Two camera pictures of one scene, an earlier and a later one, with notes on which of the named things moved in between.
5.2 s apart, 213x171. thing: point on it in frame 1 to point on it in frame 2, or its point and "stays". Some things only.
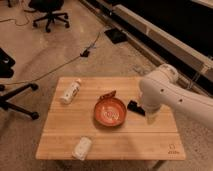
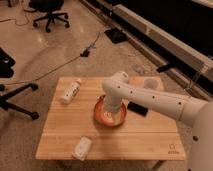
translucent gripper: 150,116 to 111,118
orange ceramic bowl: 110,112 stays
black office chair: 51,7 stays
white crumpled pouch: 81,148 stays
